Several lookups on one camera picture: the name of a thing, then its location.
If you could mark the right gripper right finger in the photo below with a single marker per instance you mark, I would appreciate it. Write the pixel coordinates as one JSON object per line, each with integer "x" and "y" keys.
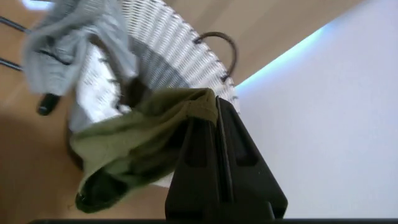
{"x": 255, "y": 193}

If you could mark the black clothes rack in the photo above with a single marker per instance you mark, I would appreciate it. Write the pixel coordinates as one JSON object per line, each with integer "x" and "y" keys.
{"x": 48, "y": 104}

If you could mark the green long-sleeved shirt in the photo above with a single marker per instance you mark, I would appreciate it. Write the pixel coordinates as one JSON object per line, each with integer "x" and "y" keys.
{"x": 124, "y": 140}

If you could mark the pale grey garment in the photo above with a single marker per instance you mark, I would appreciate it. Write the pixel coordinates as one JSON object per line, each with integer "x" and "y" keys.
{"x": 59, "y": 68}

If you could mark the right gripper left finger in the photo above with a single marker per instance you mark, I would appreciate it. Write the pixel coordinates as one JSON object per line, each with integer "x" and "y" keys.
{"x": 196, "y": 186}

